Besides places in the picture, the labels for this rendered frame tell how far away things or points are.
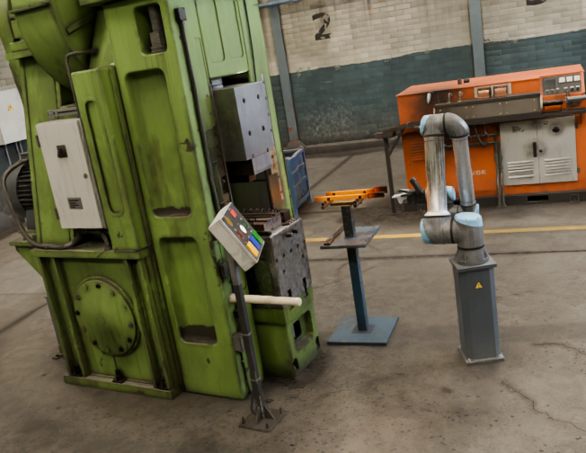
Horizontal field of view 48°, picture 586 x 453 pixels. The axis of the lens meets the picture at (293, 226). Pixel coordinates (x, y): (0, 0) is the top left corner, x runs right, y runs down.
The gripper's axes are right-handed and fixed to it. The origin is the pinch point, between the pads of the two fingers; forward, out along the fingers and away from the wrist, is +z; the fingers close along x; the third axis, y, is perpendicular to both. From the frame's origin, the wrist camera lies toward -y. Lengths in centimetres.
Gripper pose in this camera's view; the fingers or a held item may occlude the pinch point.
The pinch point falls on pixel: (394, 192)
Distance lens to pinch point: 420.9
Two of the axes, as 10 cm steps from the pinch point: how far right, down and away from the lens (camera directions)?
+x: 3.9, -3.0, 8.7
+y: 1.6, 9.5, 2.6
